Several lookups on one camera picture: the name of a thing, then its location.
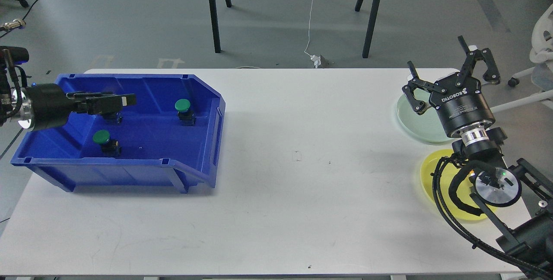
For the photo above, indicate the white office chair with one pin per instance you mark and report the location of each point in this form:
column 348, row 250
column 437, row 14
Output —
column 541, row 55

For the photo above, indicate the pale green plate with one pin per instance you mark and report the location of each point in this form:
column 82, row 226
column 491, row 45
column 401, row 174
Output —
column 426, row 127

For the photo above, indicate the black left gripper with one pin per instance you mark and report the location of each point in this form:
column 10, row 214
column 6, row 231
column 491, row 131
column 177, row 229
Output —
column 47, row 105

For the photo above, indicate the yellow plate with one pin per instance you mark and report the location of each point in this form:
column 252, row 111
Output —
column 429, row 166

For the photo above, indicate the black tripod legs right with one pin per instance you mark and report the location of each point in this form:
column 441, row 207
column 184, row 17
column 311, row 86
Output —
column 370, row 26

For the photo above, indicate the green push button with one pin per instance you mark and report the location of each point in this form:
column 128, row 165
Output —
column 109, row 146
column 185, row 112

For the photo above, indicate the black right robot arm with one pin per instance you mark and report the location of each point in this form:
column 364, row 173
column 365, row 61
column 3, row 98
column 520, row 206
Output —
column 483, row 180

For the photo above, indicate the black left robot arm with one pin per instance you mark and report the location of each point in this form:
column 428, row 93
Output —
column 13, row 78

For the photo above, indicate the blue plastic bin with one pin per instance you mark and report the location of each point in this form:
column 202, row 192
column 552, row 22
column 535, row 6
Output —
column 157, row 149

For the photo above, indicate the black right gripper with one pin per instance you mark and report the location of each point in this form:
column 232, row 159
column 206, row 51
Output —
column 462, row 107

